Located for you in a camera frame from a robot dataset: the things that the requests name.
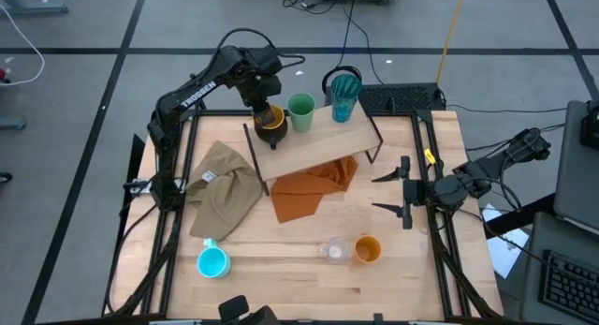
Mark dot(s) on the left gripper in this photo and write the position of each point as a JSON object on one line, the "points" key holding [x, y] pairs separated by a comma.
{"points": [[259, 88]]}

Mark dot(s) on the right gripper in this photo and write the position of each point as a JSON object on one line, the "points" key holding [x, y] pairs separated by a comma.
{"points": [[419, 194]]}

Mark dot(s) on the black mug orange inside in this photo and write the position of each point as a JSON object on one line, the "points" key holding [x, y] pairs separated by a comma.
{"points": [[276, 135]]}

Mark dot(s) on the green ribbed plastic cup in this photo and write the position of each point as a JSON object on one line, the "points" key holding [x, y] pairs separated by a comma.
{"points": [[301, 110]]}

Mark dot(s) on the orange plastic cup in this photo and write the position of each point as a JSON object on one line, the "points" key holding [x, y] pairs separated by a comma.
{"points": [[368, 249]]}

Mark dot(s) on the clear glass footed mug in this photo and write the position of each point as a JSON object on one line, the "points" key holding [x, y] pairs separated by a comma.
{"points": [[335, 251]]}

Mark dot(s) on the blue faceted plastic tumbler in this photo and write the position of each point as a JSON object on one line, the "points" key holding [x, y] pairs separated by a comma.
{"points": [[346, 98]]}

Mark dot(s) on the cyan mug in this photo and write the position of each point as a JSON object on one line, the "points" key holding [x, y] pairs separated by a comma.
{"points": [[213, 261]]}

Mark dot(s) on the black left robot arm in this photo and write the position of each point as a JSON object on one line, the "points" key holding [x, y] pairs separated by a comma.
{"points": [[196, 93]]}

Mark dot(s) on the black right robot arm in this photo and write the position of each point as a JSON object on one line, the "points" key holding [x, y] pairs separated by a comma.
{"points": [[491, 175]]}

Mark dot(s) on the yellow tag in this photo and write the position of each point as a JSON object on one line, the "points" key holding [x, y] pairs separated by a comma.
{"points": [[430, 156]]}

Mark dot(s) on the black headphones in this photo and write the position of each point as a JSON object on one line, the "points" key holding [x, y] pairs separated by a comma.
{"points": [[326, 79]]}

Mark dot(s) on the khaki cloth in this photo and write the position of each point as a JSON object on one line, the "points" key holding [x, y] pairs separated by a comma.
{"points": [[229, 189]]}

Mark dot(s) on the orange cloth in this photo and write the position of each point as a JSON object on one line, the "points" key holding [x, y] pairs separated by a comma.
{"points": [[299, 194]]}

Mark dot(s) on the black keyboard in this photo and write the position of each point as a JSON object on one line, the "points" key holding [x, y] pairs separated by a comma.
{"points": [[571, 283], [402, 98]]}

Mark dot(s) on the white paper sheet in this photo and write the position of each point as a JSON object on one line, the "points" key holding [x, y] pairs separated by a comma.
{"points": [[505, 250]]}

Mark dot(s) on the grey desk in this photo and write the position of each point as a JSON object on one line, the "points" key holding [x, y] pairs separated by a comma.
{"points": [[533, 250]]}

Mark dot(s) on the black boxy device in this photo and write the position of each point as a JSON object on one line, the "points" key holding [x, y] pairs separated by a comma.
{"points": [[248, 313]]}

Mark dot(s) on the small black device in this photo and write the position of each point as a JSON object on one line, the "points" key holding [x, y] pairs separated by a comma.
{"points": [[590, 126]]}

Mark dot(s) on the wooden shelf black frame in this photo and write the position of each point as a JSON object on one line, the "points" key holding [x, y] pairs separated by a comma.
{"points": [[318, 147]]}

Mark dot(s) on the black aluminium table frame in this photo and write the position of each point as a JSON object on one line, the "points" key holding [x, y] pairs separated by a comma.
{"points": [[189, 128]]}

